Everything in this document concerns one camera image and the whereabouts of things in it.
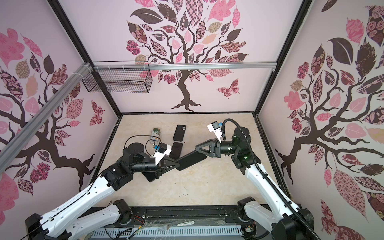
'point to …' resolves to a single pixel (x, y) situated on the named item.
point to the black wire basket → (121, 80)
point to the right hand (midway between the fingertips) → (198, 150)
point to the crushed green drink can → (155, 132)
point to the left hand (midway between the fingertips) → (178, 166)
